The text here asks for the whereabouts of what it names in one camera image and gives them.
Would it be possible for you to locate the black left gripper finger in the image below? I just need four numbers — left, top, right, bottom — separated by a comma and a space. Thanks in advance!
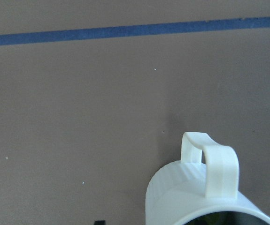
94, 220, 105, 225

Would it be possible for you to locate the yellow-green lemon slice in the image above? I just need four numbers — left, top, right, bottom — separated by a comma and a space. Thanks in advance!
201, 212, 227, 225

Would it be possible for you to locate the white ribbed mug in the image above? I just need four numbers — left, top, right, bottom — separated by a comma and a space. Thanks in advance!
145, 132, 270, 225

